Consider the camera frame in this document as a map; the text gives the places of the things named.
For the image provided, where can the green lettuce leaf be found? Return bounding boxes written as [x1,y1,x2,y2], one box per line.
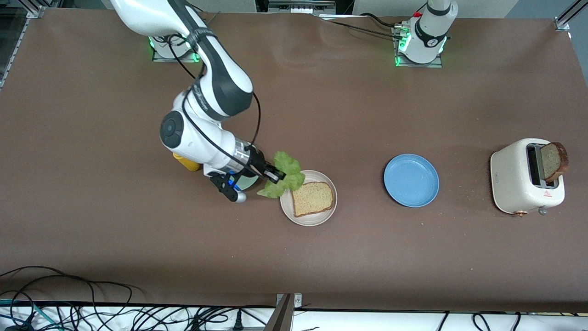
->
[256,151,306,199]

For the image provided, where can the brown bread slice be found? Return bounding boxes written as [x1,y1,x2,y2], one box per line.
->
[291,182,334,218]
[540,142,570,183]

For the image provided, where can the yellow mustard squeeze bottle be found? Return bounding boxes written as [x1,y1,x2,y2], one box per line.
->
[172,152,201,172]

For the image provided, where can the mint green plate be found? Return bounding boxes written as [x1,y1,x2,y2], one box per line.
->
[233,172,259,192]

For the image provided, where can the beige plate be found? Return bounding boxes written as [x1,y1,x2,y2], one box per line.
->
[280,170,338,227]

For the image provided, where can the blue plate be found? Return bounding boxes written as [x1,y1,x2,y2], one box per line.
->
[384,154,440,208]

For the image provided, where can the cream white toaster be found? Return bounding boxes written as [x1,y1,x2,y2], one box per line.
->
[490,138,565,217]

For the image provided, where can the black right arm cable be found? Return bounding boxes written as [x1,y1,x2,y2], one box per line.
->
[165,28,263,173]

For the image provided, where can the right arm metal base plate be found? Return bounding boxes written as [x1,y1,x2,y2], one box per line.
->
[152,36,203,63]

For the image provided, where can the grey metal bracket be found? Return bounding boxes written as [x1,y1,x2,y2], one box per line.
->
[264,293,303,331]

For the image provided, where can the black device with rail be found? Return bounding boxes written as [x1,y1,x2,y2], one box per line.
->
[255,0,355,15]

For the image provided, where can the black braided base cable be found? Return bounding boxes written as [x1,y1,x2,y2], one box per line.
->
[317,13,406,40]

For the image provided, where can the tangled black cables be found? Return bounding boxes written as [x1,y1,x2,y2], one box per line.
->
[60,303,276,331]

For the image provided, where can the black looping cable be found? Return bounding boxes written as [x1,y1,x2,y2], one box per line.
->
[0,266,135,319]

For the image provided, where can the teal cable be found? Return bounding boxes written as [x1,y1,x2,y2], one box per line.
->
[0,299,61,331]

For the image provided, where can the aluminium frame profile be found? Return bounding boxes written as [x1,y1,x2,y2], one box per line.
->
[554,0,588,32]

